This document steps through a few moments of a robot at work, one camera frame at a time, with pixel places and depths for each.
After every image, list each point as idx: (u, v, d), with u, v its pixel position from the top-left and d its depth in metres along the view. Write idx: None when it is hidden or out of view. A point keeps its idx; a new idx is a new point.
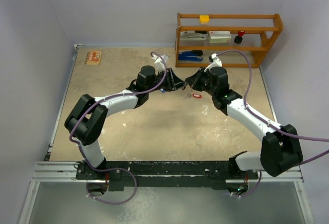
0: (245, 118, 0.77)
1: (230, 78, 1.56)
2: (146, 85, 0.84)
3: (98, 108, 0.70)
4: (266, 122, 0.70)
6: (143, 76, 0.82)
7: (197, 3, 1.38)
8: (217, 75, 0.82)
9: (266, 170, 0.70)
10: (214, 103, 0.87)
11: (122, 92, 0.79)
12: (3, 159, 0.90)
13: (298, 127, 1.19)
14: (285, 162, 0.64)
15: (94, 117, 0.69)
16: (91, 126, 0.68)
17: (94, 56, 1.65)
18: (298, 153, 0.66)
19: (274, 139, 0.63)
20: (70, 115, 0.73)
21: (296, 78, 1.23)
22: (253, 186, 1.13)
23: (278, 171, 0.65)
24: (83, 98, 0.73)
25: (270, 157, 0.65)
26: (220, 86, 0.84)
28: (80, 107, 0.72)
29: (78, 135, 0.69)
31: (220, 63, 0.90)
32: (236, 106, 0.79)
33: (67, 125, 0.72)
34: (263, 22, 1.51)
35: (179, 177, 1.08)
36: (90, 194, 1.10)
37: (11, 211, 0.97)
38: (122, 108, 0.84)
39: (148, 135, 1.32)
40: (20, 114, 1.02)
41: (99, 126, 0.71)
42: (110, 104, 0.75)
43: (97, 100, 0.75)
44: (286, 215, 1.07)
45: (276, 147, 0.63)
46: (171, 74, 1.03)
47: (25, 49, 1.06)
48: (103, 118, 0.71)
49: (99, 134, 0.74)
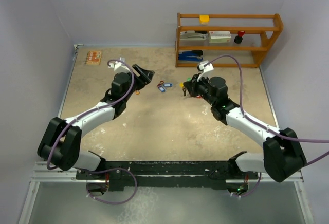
0: (244, 126, 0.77)
1: (230, 78, 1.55)
2: (121, 92, 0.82)
3: (71, 130, 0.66)
4: (266, 127, 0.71)
6: (117, 84, 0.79)
7: (197, 3, 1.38)
8: (217, 88, 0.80)
9: (270, 176, 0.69)
10: (213, 113, 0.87)
11: (95, 107, 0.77)
12: (3, 159, 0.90)
13: (298, 127, 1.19)
14: (289, 166, 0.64)
15: (68, 142, 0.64)
16: (66, 151, 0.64)
17: (94, 56, 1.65)
18: (302, 156, 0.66)
19: (275, 144, 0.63)
20: (41, 143, 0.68)
21: (297, 78, 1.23)
22: (253, 186, 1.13)
23: (282, 176, 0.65)
24: (53, 122, 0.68)
25: (273, 162, 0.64)
26: (219, 97, 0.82)
28: (51, 132, 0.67)
29: (55, 162, 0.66)
31: (211, 68, 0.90)
32: (235, 114, 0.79)
33: (41, 153, 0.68)
34: (263, 22, 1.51)
35: (179, 177, 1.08)
36: (90, 194, 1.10)
37: (11, 211, 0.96)
38: (99, 122, 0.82)
39: (148, 135, 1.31)
40: (20, 114, 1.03)
41: (75, 148, 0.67)
42: (84, 122, 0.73)
43: (69, 121, 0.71)
44: (286, 216, 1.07)
45: (278, 152, 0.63)
46: (138, 70, 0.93)
47: (24, 49, 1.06)
48: (77, 141, 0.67)
49: (77, 155, 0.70)
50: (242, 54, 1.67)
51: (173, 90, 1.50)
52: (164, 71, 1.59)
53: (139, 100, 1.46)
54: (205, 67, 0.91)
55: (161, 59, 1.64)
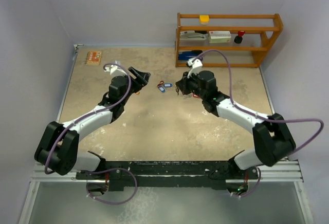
0: (234, 115, 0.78)
1: (230, 78, 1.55)
2: (119, 96, 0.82)
3: (68, 134, 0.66)
4: (254, 114, 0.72)
6: (115, 88, 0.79)
7: (197, 3, 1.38)
8: (205, 80, 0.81)
9: (263, 163, 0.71)
10: (204, 106, 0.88)
11: (93, 111, 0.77)
12: (2, 159, 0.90)
13: (298, 128, 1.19)
14: (278, 150, 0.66)
15: (65, 146, 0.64)
16: (63, 155, 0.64)
17: (94, 56, 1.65)
18: (290, 140, 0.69)
19: (263, 128, 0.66)
20: (39, 147, 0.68)
21: (296, 78, 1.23)
22: (252, 186, 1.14)
23: (273, 160, 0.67)
24: (50, 126, 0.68)
25: (263, 147, 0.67)
26: (209, 90, 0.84)
28: (49, 136, 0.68)
29: (52, 166, 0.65)
31: (199, 64, 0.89)
32: (225, 105, 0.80)
33: (38, 157, 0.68)
34: (263, 22, 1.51)
35: (179, 177, 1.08)
36: (90, 194, 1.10)
37: (11, 211, 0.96)
38: (97, 126, 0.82)
39: (147, 135, 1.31)
40: (20, 114, 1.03)
41: (72, 152, 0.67)
42: (81, 126, 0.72)
43: (66, 126, 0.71)
44: (286, 216, 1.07)
45: (267, 136, 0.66)
46: (134, 73, 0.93)
47: (24, 49, 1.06)
48: (74, 145, 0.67)
49: (74, 160, 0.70)
50: (241, 54, 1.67)
51: (173, 90, 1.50)
52: (164, 71, 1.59)
53: (139, 99, 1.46)
54: (193, 62, 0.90)
55: (161, 59, 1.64)
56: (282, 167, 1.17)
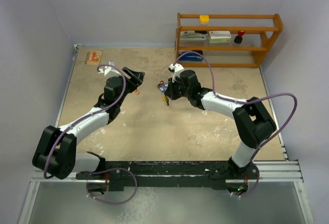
0: (217, 105, 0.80)
1: (230, 78, 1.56)
2: (114, 97, 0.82)
3: (65, 138, 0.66)
4: (234, 100, 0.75)
6: (110, 88, 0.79)
7: (197, 3, 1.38)
8: (187, 77, 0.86)
9: (249, 146, 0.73)
10: (190, 102, 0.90)
11: (89, 113, 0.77)
12: (2, 159, 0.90)
13: (298, 127, 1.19)
14: (259, 130, 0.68)
15: (63, 149, 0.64)
16: (61, 159, 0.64)
17: (94, 56, 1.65)
18: (270, 120, 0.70)
19: (242, 111, 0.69)
20: (36, 152, 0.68)
21: (296, 78, 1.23)
22: (252, 186, 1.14)
23: (256, 141, 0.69)
24: (46, 131, 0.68)
25: (244, 130, 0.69)
26: (192, 86, 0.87)
28: (46, 142, 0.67)
29: (52, 170, 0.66)
31: (180, 67, 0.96)
32: (208, 97, 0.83)
33: (37, 163, 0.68)
34: (263, 22, 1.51)
35: (179, 177, 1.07)
36: (90, 194, 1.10)
37: (11, 211, 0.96)
38: (94, 128, 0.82)
39: (147, 135, 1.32)
40: (20, 114, 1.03)
41: (71, 155, 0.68)
42: (78, 129, 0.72)
43: (63, 129, 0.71)
44: (286, 216, 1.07)
45: (245, 118, 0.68)
46: (128, 73, 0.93)
47: (24, 49, 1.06)
48: (73, 148, 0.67)
49: (73, 162, 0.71)
50: (241, 54, 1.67)
51: None
52: (164, 71, 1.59)
53: (139, 100, 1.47)
54: (175, 66, 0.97)
55: (161, 59, 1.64)
56: (282, 166, 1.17)
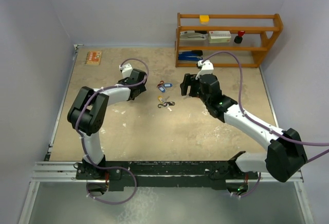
0: (243, 125, 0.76)
1: (230, 78, 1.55)
2: (137, 80, 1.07)
3: (99, 96, 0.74)
4: (269, 129, 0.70)
6: (136, 72, 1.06)
7: (197, 4, 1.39)
8: (208, 84, 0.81)
9: (273, 176, 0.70)
10: (209, 111, 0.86)
11: (116, 85, 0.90)
12: (3, 158, 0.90)
13: (298, 127, 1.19)
14: (292, 166, 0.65)
15: (97, 105, 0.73)
16: (95, 113, 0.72)
17: (94, 56, 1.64)
18: (303, 155, 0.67)
19: (279, 147, 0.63)
20: (71, 108, 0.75)
21: (297, 78, 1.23)
22: (253, 186, 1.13)
23: (287, 176, 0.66)
24: (83, 90, 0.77)
25: (278, 164, 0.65)
26: (213, 93, 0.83)
28: (81, 99, 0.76)
29: (83, 125, 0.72)
31: (209, 67, 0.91)
32: (234, 113, 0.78)
33: (70, 118, 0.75)
34: (263, 22, 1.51)
35: (179, 177, 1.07)
36: (90, 194, 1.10)
37: (11, 210, 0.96)
38: (117, 99, 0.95)
39: (147, 134, 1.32)
40: (21, 113, 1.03)
41: (102, 114, 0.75)
42: (108, 93, 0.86)
43: (96, 91, 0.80)
44: (286, 216, 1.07)
45: (282, 153, 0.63)
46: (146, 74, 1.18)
47: (24, 49, 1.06)
48: (105, 106, 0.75)
49: (102, 123, 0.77)
50: (242, 54, 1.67)
51: (173, 90, 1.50)
52: (164, 71, 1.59)
53: (138, 100, 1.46)
54: (203, 64, 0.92)
55: (161, 59, 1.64)
56: None
